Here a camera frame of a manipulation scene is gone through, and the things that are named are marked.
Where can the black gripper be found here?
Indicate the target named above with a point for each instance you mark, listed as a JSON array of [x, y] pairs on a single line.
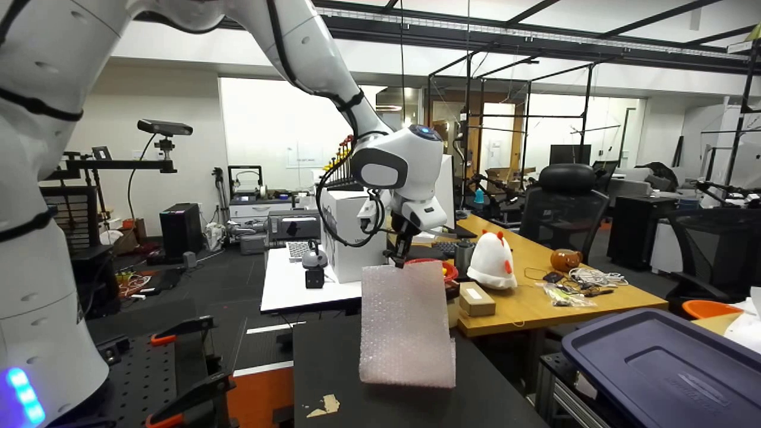
[[408, 224]]

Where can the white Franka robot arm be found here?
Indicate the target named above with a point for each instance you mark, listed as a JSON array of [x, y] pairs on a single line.
[[48, 237]]

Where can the red bowl with small items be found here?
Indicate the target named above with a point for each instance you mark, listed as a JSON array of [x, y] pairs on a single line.
[[451, 274]]

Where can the dark can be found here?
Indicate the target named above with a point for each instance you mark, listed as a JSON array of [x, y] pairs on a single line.
[[464, 260]]

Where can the white computer monitor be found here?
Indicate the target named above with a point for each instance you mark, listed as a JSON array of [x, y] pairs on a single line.
[[449, 190]]

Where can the black joystick stand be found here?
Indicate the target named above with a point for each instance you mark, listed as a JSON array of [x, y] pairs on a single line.
[[316, 271]]

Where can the white and red helmet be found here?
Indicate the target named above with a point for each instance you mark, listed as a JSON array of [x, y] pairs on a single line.
[[490, 261]]

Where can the small tan box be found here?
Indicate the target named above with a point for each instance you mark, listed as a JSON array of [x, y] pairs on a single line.
[[477, 300]]

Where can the grey electronic device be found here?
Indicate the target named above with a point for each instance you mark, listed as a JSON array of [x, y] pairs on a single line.
[[294, 225]]

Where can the white table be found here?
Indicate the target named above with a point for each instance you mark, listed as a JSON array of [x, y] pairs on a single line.
[[294, 285]]

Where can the wooden desk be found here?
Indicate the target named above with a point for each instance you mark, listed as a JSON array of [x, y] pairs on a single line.
[[531, 304]]

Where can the orange ball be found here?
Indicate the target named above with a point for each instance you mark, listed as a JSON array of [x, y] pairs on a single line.
[[567, 260]]

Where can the black office chair with headrest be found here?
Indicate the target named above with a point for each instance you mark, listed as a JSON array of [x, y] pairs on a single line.
[[562, 210]]

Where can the large yellow tape scrap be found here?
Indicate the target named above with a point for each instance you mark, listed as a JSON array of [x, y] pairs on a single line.
[[325, 405]]

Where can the pile of snack wrappers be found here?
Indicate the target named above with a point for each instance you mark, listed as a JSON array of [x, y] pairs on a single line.
[[584, 285]]

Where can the black flat monitor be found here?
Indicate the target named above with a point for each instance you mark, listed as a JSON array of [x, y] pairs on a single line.
[[571, 154]]

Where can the black computer tower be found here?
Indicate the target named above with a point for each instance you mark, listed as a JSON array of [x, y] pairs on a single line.
[[182, 228]]

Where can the black cabinet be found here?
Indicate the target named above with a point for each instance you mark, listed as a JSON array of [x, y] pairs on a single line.
[[639, 228]]

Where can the dark blue storage tote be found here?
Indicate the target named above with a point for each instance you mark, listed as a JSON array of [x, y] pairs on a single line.
[[666, 372]]

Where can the orange bowl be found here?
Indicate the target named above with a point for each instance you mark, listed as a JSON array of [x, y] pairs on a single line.
[[707, 309]]

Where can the black mesh chair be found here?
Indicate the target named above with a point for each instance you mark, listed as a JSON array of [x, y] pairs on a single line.
[[718, 253]]

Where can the black frame printer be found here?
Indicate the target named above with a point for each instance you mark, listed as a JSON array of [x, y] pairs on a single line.
[[247, 183]]

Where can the black camera on stand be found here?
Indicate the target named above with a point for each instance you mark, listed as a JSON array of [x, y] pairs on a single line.
[[165, 127]]

